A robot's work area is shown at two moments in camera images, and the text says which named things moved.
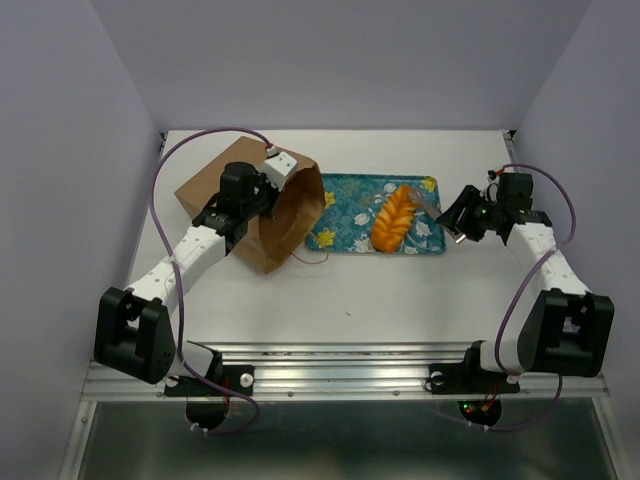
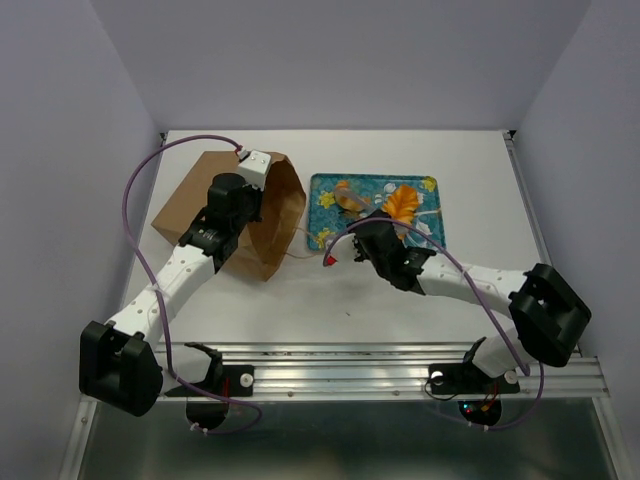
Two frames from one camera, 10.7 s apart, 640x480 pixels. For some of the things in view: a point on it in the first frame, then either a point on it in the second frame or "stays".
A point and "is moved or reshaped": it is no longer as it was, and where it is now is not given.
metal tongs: [419, 197] → [370, 203]
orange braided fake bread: [394, 220] stays
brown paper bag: [291, 229] is moved or reshaped
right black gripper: [466, 198] → [361, 253]
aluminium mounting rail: [354, 370] stays
